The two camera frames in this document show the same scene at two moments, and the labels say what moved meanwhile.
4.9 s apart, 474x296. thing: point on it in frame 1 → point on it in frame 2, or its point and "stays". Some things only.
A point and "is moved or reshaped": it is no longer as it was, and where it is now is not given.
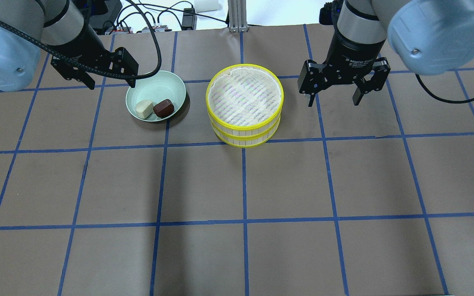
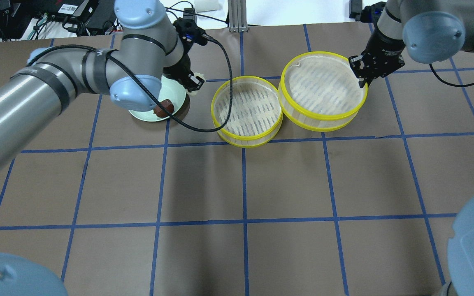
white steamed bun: [144, 108] is moved or reshaped
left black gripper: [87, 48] → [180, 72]
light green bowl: [161, 86] stays
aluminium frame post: [237, 16] stays
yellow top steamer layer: [245, 98] → [320, 91]
